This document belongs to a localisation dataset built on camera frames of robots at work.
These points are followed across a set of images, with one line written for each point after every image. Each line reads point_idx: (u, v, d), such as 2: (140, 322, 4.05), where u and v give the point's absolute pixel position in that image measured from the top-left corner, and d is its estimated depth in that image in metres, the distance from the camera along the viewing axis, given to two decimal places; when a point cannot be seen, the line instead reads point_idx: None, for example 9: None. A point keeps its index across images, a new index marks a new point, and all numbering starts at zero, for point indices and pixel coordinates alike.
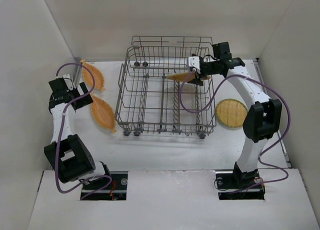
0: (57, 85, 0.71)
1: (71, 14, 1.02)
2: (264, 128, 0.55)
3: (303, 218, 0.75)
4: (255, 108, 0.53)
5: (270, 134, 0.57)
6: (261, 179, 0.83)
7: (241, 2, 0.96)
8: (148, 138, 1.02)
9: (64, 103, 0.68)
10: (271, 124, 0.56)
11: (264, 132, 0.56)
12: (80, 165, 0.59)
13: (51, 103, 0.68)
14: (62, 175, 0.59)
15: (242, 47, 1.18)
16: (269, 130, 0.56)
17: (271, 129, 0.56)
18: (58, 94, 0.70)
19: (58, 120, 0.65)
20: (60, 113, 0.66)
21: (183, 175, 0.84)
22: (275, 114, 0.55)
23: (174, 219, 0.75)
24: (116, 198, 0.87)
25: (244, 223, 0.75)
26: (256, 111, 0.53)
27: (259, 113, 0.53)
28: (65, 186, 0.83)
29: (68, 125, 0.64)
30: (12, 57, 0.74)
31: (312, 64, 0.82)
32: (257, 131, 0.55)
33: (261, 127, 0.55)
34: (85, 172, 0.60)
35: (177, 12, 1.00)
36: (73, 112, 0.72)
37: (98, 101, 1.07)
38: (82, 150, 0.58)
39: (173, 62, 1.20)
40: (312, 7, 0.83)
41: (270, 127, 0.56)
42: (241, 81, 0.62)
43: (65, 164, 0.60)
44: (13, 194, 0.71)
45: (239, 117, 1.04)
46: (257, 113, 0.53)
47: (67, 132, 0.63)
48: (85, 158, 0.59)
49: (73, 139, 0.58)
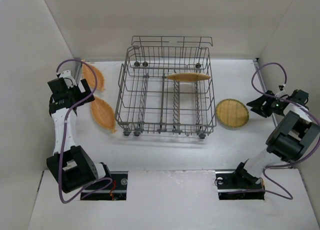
0: (57, 87, 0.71)
1: (71, 14, 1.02)
2: (286, 140, 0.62)
3: (303, 218, 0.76)
4: (292, 114, 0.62)
5: (288, 152, 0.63)
6: (261, 179, 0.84)
7: (241, 2, 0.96)
8: (148, 138, 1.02)
9: (65, 108, 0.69)
10: (296, 144, 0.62)
11: (284, 144, 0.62)
12: (82, 176, 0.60)
13: (52, 107, 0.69)
14: (64, 185, 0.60)
15: (243, 47, 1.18)
16: (290, 146, 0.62)
17: (292, 146, 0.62)
18: (58, 97, 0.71)
19: (60, 127, 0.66)
20: (62, 119, 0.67)
21: (183, 175, 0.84)
22: (305, 136, 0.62)
23: (174, 219, 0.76)
24: (116, 198, 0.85)
25: (244, 223, 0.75)
26: (291, 116, 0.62)
27: (291, 119, 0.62)
28: (68, 196, 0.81)
29: (70, 134, 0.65)
30: (11, 58, 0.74)
31: (313, 65, 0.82)
32: (279, 137, 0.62)
33: (285, 138, 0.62)
34: (88, 182, 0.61)
35: (177, 12, 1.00)
36: (74, 115, 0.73)
37: (98, 102, 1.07)
38: (85, 161, 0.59)
39: (173, 62, 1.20)
40: (312, 7, 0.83)
41: (294, 145, 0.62)
42: (295, 107, 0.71)
43: (68, 175, 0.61)
44: (13, 195, 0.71)
45: (239, 117, 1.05)
46: (289, 118, 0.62)
47: (69, 143, 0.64)
48: (89, 170, 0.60)
49: (77, 151, 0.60)
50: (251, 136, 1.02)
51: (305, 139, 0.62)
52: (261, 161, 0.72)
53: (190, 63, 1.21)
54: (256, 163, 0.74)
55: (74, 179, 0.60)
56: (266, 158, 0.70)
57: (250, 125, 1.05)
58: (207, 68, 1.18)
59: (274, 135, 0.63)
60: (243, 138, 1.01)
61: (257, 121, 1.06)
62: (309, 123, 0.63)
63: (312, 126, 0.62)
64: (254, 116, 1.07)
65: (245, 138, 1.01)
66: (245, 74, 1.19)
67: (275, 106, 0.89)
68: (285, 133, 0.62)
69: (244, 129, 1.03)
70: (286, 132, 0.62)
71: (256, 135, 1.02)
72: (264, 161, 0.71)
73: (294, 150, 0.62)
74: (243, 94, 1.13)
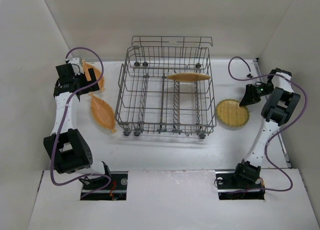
0: (63, 72, 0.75)
1: (71, 14, 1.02)
2: (276, 110, 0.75)
3: (303, 219, 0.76)
4: (277, 90, 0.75)
5: (279, 119, 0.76)
6: (261, 179, 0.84)
7: (241, 2, 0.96)
8: (148, 138, 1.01)
9: (68, 92, 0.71)
10: (283, 111, 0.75)
11: (275, 113, 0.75)
12: (77, 159, 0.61)
13: (56, 91, 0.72)
14: (58, 166, 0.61)
15: (243, 47, 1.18)
16: (279, 114, 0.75)
17: (281, 113, 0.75)
18: (64, 81, 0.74)
19: (61, 110, 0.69)
20: (64, 102, 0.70)
21: (183, 175, 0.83)
22: (289, 104, 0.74)
23: (173, 220, 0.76)
24: (116, 198, 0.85)
25: (244, 223, 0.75)
26: (276, 92, 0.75)
27: (277, 93, 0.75)
28: (67, 196, 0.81)
29: (69, 117, 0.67)
30: (11, 57, 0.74)
31: (312, 65, 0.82)
32: (270, 109, 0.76)
33: (274, 108, 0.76)
34: (82, 166, 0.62)
35: (177, 12, 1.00)
36: (77, 101, 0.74)
37: (98, 102, 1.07)
38: (80, 144, 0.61)
39: (173, 62, 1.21)
40: (312, 7, 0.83)
41: (282, 112, 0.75)
42: (279, 79, 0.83)
43: (63, 156, 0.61)
44: (13, 194, 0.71)
45: (238, 115, 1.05)
46: (275, 93, 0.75)
47: (68, 125, 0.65)
48: (84, 154, 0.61)
49: (73, 133, 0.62)
50: (251, 136, 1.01)
51: (290, 106, 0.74)
52: (262, 136, 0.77)
53: (190, 63, 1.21)
54: (259, 142, 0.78)
55: (67, 160, 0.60)
56: (266, 130, 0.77)
57: (250, 125, 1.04)
58: (207, 68, 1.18)
59: (266, 108, 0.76)
60: (243, 138, 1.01)
61: (257, 121, 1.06)
62: (291, 94, 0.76)
63: (294, 95, 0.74)
64: (254, 116, 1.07)
65: (245, 138, 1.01)
66: (240, 74, 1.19)
67: (261, 91, 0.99)
68: (274, 105, 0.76)
69: (244, 129, 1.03)
70: (274, 104, 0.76)
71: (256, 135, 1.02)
72: (265, 134, 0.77)
73: (283, 117, 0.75)
74: (243, 94, 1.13)
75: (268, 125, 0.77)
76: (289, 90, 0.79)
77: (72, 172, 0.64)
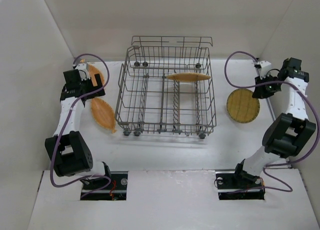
0: (70, 77, 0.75)
1: (70, 14, 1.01)
2: (282, 143, 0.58)
3: (303, 218, 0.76)
4: (283, 118, 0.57)
5: (285, 152, 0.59)
6: (261, 180, 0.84)
7: (241, 2, 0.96)
8: (148, 138, 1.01)
9: (74, 98, 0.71)
10: (292, 143, 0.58)
11: (280, 146, 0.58)
12: (77, 162, 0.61)
13: (62, 95, 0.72)
14: (57, 168, 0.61)
15: (243, 47, 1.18)
16: (287, 147, 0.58)
17: (288, 146, 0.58)
18: (70, 87, 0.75)
19: (65, 113, 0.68)
20: (69, 106, 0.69)
21: (183, 175, 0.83)
22: (300, 136, 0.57)
23: (173, 220, 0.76)
24: (116, 198, 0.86)
25: (243, 223, 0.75)
26: (284, 121, 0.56)
27: (284, 124, 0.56)
28: (67, 196, 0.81)
29: (73, 120, 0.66)
30: (11, 58, 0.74)
31: (312, 65, 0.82)
32: (274, 141, 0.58)
33: (280, 140, 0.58)
34: (82, 169, 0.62)
35: (177, 12, 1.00)
36: (81, 107, 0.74)
37: (98, 102, 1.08)
38: (81, 147, 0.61)
39: (173, 62, 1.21)
40: (312, 7, 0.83)
41: (290, 145, 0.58)
42: (291, 91, 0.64)
43: (63, 159, 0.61)
44: (13, 194, 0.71)
45: (250, 112, 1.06)
46: (283, 123, 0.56)
47: (70, 128, 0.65)
48: (84, 157, 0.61)
49: (74, 136, 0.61)
50: (251, 136, 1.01)
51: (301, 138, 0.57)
52: (260, 161, 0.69)
53: (190, 63, 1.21)
54: (255, 164, 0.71)
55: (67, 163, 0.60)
56: (265, 158, 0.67)
57: (249, 125, 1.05)
58: (207, 68, 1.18)
59: (269, 140, 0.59)
60: (243, 138, 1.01)
61: (257, 121, 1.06)
62: (303, 120, 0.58)
63: (307, 125, 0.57)
64: None
65: (244, 139, 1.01)
66: (240, 74, 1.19)
67: (270, 88, 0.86)
68: (280, 136, 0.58)
69: (243, 129, 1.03)
70: (280, 135, 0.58)
71: (256, 136, 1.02)
72: (263, 160, 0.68)
73: (290, 151, 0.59)
74: None
75: (267, 155, 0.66)
76: (301, 116, 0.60)
77: (71, 175, 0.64)
